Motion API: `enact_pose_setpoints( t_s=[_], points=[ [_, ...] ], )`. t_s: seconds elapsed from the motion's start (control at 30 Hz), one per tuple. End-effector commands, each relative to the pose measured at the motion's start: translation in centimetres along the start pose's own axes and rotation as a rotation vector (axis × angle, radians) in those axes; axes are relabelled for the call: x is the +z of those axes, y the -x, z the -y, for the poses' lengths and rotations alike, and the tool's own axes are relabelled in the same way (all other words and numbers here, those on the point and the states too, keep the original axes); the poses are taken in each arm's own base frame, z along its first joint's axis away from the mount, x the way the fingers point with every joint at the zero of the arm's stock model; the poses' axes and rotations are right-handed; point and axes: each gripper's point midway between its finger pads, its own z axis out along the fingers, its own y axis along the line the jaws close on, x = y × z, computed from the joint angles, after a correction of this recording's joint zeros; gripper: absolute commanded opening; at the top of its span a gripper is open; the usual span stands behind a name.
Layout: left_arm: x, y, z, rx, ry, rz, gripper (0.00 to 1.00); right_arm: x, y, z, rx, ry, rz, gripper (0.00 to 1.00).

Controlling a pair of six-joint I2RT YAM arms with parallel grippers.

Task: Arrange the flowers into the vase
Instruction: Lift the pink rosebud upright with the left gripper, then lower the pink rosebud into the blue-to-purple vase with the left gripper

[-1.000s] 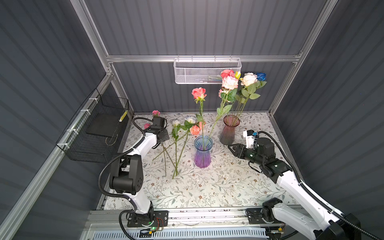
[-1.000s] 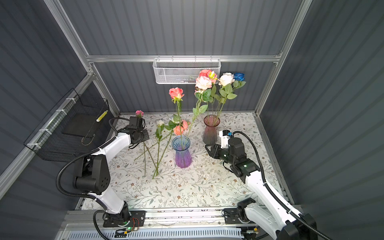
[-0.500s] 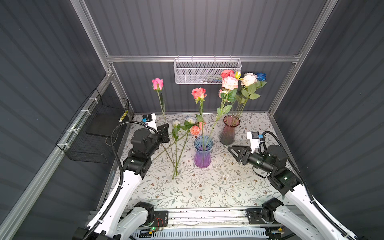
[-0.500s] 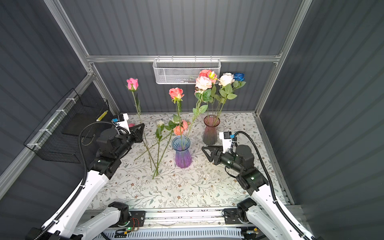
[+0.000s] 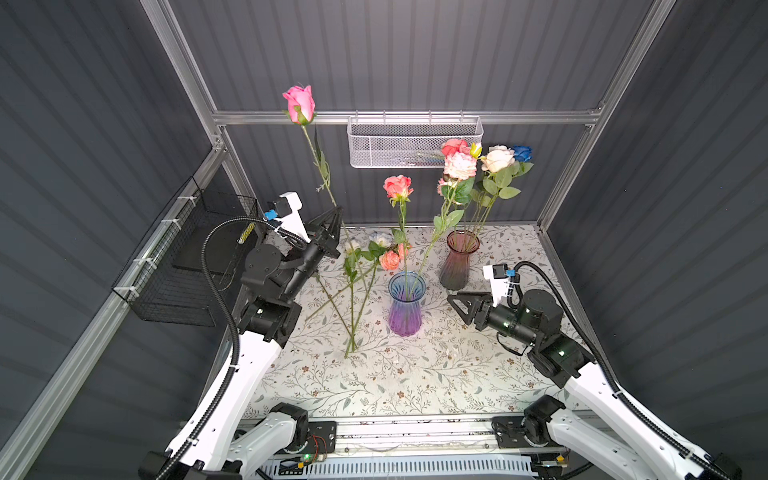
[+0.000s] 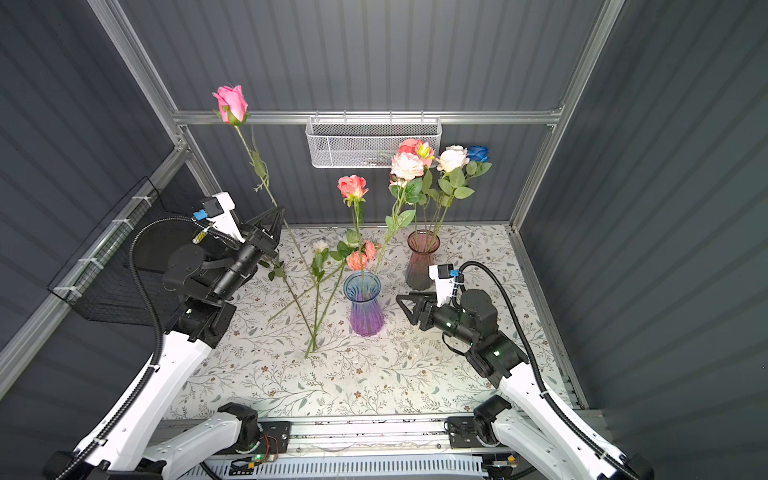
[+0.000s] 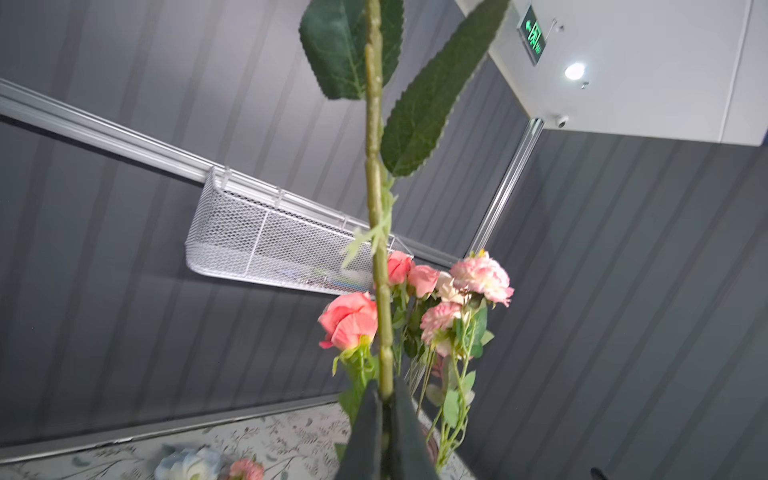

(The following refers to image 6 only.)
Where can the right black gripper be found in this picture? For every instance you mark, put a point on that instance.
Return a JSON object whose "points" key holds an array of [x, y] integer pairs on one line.
{"points": [[425, 304]]}

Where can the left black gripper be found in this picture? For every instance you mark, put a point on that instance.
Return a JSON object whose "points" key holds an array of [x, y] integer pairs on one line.
{"points": [[269, 240]]}

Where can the blue purple glass vase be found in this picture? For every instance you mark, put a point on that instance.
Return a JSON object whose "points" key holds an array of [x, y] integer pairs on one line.
{"points": [[366, 317]]}

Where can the pink red glass vase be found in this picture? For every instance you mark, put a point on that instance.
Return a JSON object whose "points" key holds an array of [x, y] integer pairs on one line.
{"points": [[423, 244]]}

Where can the pink peach rose stem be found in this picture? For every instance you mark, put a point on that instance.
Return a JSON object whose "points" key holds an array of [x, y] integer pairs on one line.
{"points": [[353, 189]]}

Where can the magenta rose stem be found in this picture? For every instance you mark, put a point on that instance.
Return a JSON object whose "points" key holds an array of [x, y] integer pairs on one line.
{"points": [[233, 110]]}

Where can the light pink rose stem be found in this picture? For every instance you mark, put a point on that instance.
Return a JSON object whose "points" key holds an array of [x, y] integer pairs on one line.
{"points": [[405, 187]]}

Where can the white rose stem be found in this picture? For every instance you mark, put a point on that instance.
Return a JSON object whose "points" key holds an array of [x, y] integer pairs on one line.
{"points": [[454, 169]]}

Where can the coral pink rose stem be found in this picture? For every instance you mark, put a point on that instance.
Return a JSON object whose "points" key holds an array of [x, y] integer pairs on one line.
{"points": [[420, 145]]}

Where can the blue rose stem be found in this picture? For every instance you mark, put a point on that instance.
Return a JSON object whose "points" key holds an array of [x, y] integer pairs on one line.
{"points": [[479, 161]]}

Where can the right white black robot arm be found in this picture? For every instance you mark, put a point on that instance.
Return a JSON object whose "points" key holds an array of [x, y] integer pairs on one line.
{"points": [[528, 384]]}

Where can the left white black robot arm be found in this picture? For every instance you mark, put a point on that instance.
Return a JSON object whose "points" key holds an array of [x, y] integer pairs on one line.
{"points": [[206, 285]]}

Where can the bunch of artificial flowers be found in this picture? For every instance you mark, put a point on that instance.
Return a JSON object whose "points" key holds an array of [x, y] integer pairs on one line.
{"points": [[318, 277]]}

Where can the floral patterned table mat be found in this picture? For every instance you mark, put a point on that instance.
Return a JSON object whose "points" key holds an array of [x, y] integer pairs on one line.
{"points": [[401, 370]]}

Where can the tubes in white basket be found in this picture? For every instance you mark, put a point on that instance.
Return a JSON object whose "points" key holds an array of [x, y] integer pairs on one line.
{"points": [[381, 159]]}

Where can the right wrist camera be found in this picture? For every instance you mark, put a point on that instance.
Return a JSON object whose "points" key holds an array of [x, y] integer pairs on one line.
{"points": [[445, 278]]}

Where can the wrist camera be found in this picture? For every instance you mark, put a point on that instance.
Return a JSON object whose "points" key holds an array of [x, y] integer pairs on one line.
{"points": [[219, 213], [445, 278]]}

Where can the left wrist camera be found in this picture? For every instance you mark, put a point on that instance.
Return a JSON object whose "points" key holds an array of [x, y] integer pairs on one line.
{"points": [[219, 213]]}

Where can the white wire mesh basket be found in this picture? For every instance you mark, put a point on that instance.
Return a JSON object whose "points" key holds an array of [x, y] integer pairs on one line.
{"points": [[367, 143]]}

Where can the black wire mesh basket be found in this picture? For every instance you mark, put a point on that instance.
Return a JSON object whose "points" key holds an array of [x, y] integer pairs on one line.
{"points": [[96, 280]]}

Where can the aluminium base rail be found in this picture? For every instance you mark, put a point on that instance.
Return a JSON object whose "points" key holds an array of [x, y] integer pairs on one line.
{"points": [[360, 435]]}

